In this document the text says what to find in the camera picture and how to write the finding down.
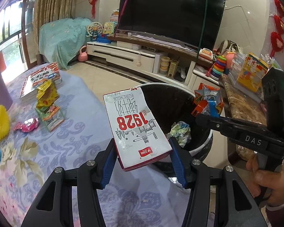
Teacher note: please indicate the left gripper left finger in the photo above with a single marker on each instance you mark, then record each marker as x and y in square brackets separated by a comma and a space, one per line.
[53, 203]

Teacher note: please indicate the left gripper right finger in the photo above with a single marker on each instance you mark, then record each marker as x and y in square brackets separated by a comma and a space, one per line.
[234, 205]

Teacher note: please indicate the orange blue snack wrapper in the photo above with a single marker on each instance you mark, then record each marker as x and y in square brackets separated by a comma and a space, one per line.
[208, 101]

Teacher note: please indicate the paper trash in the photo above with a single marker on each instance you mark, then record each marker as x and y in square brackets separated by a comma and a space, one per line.
[180, 131]

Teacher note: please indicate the yellow foam fruit net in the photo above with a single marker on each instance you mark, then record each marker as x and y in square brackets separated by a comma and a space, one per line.
[4, 123]

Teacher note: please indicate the white red milk carton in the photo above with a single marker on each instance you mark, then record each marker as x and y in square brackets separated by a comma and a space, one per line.
[138, 137]

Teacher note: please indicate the white black trash bin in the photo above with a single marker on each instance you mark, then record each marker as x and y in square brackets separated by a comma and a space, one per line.
[171, 104]

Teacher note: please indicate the person right hand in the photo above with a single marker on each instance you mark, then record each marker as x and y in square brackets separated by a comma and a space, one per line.
[271, 180]

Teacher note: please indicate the yellow toy box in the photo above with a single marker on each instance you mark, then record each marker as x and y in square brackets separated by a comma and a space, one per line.
[252, 72]

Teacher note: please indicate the pink candy wrapper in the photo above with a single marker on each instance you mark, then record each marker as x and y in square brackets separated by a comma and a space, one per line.
[27, 126]

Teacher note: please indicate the green snack box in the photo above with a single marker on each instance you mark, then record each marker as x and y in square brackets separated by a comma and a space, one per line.
[51, 117]

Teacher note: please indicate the yellow crumpled snack bag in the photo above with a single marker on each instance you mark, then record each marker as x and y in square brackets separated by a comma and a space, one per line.
[46, 95]

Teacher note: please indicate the black television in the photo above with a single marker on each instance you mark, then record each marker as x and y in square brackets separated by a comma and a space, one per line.
[194, 22]

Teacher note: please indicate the pink kettlebell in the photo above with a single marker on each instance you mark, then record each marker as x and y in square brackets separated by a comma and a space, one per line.
[83, 56]

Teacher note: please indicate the teal covered furniture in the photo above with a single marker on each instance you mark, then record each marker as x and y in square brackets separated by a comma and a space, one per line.
[61, 40]

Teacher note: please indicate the toy ferris wheel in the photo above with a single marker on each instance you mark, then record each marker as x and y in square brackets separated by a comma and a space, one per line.
[94, 30]

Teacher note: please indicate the beige curtain right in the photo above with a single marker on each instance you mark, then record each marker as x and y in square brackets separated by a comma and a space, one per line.
[46, 11]

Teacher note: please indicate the rainbow stacking ring toy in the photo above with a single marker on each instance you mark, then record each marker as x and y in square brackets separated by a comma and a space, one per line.
[218, 67]

